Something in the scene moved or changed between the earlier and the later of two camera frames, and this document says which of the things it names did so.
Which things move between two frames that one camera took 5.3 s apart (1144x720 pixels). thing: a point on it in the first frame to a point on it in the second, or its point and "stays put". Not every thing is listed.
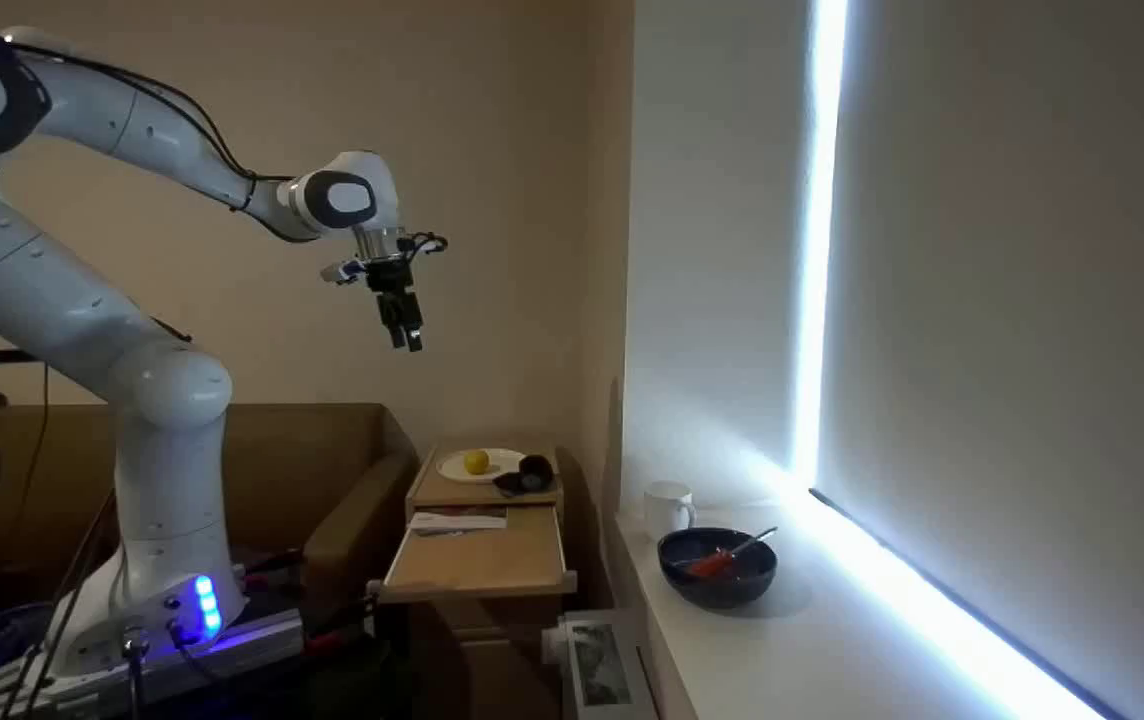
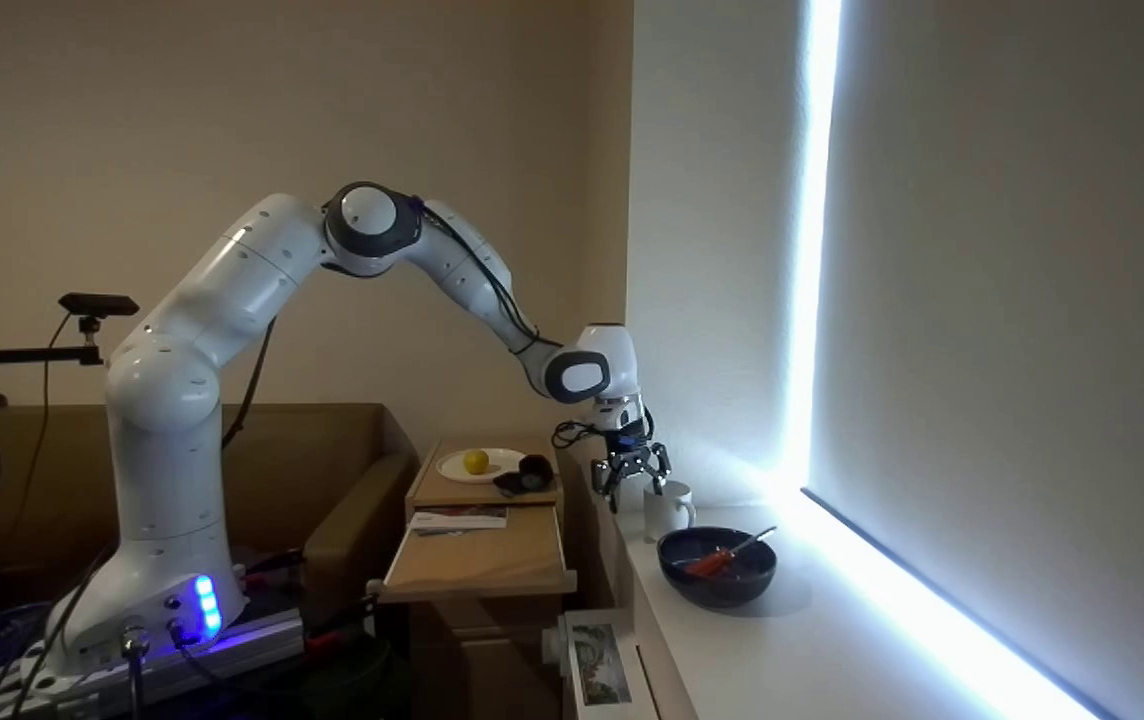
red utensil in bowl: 708,564 stays put
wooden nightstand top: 439,490 stays put
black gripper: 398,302 to 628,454
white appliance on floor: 597,654 stays put
